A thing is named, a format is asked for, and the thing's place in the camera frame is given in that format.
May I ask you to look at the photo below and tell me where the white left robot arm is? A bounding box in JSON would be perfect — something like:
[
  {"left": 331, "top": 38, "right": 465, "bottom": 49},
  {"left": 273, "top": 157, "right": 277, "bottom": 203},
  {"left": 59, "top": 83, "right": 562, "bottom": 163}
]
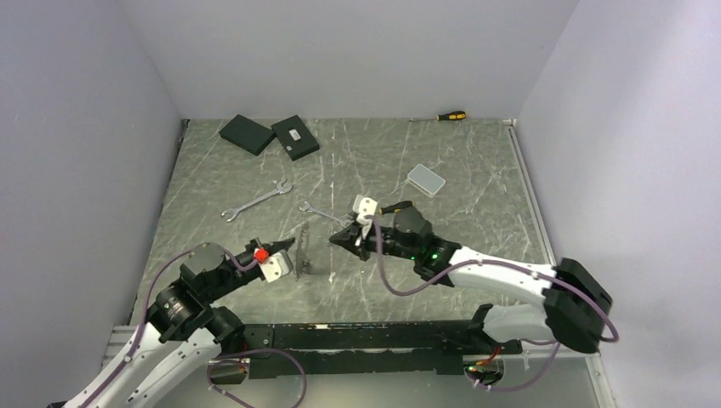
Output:
[{"left": 56, "top": 238, "right": 295, "bottom": 407}]

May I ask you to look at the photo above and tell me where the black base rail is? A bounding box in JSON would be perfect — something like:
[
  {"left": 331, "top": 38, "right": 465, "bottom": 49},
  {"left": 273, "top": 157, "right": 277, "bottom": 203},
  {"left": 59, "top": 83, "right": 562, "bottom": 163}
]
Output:
[{"left": 244, "top": 320, "right": 522, "bottom": 379}]

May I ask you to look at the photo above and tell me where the metal arc keyring plate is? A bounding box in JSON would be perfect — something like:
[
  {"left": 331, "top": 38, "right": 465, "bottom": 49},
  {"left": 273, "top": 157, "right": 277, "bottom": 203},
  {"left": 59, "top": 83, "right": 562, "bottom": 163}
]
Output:
[{"left": 294, "top": 222, "right": 313, "bottom": 281}]

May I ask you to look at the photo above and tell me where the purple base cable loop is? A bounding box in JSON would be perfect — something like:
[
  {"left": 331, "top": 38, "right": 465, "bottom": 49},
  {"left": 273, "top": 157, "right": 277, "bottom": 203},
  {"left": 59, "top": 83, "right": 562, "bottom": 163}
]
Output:
[{"left": 206, "top": 340, "right": 309, "bottom": 408}]

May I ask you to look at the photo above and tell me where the yellow black screwdriver near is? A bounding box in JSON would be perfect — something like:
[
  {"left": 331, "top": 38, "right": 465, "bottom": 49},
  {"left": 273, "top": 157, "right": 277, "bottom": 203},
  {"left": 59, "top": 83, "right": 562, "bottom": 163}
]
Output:
[{"left": 379, "top": 200, "right": 414, "bottom": 215}]

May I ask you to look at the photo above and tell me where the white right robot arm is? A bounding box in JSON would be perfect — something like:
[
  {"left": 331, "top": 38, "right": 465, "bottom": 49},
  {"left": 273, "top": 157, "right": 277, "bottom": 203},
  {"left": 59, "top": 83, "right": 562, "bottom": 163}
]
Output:
[{"left": 329, "top": 208, "right": 620, "bottom": 354}]

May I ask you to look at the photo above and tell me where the large silver wrench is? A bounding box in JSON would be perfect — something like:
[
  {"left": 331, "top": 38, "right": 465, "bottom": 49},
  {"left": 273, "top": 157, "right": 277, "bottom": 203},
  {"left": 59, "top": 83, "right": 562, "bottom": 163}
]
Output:
[{"left": 220, "top": 179, "right": 293, "bottom": 223}]

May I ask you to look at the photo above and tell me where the small silver wrench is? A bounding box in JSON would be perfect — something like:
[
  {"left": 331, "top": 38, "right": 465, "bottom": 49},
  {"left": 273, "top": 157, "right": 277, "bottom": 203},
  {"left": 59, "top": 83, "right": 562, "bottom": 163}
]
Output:
[{"left": 298, "top": 201, "right": 353, "bottom": 228}]

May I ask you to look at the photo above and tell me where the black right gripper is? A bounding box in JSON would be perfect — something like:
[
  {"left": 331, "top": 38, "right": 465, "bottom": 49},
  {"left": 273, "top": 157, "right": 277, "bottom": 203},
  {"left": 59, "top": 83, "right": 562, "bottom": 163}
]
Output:
[{"left": 330, "top": 222, "right": 419, "bottom": 262}]

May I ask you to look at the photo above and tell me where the black flat box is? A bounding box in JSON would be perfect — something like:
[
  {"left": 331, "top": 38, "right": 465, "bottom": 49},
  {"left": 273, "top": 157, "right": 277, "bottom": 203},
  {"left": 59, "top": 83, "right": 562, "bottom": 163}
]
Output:
[{"left": 219, "top": 115, "right": 275, "bottom": 156}]

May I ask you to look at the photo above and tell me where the orange black screwdriver far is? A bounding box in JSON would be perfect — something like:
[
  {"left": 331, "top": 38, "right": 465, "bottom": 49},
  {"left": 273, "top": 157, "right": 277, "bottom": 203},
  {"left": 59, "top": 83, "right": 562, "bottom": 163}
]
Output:
[{"left": 410, "top": 110, "right": 467, "bottom": 122}]

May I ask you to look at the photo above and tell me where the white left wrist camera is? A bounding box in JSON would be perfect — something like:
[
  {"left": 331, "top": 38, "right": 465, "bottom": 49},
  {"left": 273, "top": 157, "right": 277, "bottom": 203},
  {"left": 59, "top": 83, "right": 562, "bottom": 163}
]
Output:
[{"left": 253, "top": 248, "right": 294, "bottom": 283}]

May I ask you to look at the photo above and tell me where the black box with label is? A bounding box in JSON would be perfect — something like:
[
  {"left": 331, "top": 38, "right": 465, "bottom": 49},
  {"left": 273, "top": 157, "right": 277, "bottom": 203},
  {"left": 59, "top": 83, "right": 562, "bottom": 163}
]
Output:
[{"left": 271, "top": 115, "right": 320, "bottom": 162}]

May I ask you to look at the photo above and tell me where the clear plastic box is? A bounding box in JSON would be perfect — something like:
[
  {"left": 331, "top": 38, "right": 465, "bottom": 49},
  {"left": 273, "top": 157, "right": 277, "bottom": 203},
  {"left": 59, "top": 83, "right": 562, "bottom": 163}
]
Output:
[{"left": 406, "top": 164, "right": 446, "bottom": 197}]

